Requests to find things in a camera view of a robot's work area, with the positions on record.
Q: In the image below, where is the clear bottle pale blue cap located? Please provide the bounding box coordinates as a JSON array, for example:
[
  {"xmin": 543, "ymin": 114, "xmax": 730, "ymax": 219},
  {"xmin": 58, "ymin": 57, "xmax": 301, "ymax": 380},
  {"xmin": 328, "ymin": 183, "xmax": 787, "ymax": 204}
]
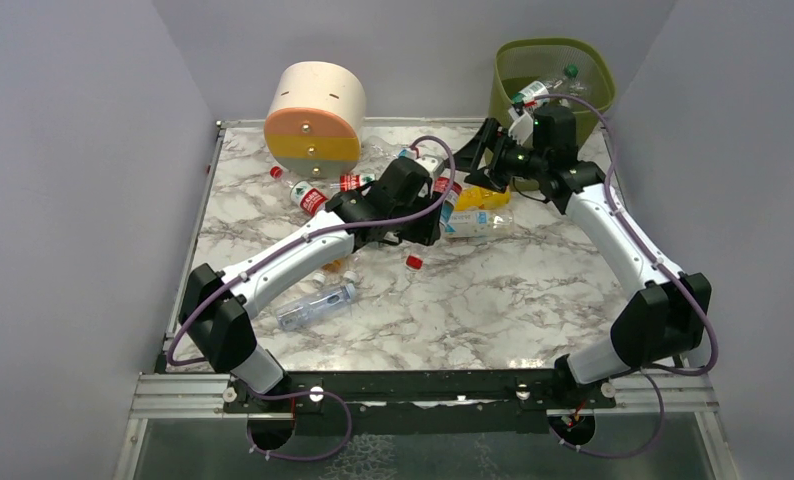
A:
[{"xmin": 275, "ymin": 284, "xmax": 357, "ymax": 331}]

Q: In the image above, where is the green cap water bottle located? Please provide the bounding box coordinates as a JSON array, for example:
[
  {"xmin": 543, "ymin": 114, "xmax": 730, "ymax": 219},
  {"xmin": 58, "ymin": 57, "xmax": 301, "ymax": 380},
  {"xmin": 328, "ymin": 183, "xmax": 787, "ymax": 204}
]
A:
[{"xmin": 511, "ymin": 64, "xmax": 579, "ymax": 105}]

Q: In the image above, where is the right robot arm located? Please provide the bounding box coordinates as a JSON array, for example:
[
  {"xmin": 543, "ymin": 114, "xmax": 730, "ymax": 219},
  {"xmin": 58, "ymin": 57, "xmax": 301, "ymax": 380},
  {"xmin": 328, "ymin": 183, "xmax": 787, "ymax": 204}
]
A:
[{"xmin": 454, "ymin": 104, "xmax": 712, "ymax": 393}]

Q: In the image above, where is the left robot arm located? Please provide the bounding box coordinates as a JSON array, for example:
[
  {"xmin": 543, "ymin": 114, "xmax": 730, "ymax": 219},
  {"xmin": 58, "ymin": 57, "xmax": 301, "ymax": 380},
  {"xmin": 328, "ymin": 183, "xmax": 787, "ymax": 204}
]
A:
[{"xmin": 177, "ymin": 155, "xmax": 449, "ymax": 394}]

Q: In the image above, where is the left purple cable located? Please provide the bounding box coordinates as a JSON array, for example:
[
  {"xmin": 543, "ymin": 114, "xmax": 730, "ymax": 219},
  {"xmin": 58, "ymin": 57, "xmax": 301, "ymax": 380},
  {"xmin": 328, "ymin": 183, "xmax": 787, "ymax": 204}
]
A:
[{"xmin": 165, "ymin": 135, "xmax": 458, "ymax": 463}]

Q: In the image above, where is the yellow juice bottle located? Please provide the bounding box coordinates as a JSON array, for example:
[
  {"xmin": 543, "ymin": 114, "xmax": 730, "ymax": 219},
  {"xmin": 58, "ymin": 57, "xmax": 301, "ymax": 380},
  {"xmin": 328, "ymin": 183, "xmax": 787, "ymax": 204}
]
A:
[{"xmin": 454, "ymin": 186, "xmax": 511, "ymax": 212}]

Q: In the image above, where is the green mesh waste bin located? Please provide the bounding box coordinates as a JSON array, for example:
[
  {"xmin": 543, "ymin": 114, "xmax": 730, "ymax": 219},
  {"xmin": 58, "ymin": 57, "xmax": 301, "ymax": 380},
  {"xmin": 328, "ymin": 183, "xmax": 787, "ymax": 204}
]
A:
[{"xmin": 486, "ymin": 37, "xmax": 617, "ymax": 193}]

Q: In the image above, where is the round cream drawer cabinet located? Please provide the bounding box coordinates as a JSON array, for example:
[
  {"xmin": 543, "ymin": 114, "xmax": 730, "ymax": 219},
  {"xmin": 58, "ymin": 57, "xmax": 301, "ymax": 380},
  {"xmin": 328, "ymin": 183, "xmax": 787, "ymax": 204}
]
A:
[{"xmin": 263, "ymin": 61, "xmax": 366, "ymax": 179}]

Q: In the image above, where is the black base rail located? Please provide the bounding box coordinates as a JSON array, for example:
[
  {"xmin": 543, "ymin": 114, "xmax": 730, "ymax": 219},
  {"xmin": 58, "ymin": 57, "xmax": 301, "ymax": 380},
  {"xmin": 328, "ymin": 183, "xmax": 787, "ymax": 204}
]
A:
[{"xmin": 206, "ymin": 369, "xmax": 616, "ymax": 447}]

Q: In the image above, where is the white blue label tea bottle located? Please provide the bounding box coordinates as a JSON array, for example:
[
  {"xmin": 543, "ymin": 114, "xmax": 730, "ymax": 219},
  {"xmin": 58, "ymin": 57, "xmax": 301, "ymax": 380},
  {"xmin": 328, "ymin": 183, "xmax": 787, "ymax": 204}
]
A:
[{"xmin": 442, "ymin": 209, "xmax": 515, "ymax": 239}]

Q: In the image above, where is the red label bottle top left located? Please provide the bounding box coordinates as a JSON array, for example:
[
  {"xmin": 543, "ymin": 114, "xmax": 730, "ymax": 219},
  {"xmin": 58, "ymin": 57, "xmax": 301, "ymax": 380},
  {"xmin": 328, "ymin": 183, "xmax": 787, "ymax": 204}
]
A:
[{"xmin": 269, "ymin": 166, "xmax": 329, "ymax": 216}]

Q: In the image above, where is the red label bottle red cap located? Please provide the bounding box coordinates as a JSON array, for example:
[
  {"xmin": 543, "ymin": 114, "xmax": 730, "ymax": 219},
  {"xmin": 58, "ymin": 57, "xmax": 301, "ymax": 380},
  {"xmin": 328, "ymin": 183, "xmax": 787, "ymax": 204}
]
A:
[{"xmin": 334, "ymin": 173, "xmax": 376, "ymax": 192}]

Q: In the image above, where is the red gold label bottle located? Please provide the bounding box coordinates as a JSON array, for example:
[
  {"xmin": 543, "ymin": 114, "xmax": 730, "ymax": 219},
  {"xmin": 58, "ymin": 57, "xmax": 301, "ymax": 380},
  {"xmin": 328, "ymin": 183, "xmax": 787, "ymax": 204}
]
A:
[{"xmin": 322, "ymin": 259, "xmax": 345, "ymax": 273}]

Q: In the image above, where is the clear bottle blue label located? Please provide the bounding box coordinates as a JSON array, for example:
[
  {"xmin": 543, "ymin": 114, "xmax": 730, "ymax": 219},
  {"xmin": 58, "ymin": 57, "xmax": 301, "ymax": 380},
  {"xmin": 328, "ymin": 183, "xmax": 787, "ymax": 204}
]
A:
[{"xmin": 360, "ymin": 135, "xmax": 420, "ymax": 166}]

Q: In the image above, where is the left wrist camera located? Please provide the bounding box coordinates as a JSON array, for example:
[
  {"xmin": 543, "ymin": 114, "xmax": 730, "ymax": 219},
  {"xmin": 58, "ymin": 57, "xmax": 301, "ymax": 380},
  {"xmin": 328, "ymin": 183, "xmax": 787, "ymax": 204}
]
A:
[{"xmin": 415, "ymin": 155, "xmax": 448, "ymax": 198}]

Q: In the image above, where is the red white label water bottle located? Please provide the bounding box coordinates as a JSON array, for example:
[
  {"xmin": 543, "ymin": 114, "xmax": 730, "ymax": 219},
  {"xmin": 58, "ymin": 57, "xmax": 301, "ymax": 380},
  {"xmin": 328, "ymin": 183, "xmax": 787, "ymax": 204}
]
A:
[{"xmin": 433, "ymin": 176, "xmax": 462, "ymax": 232}]

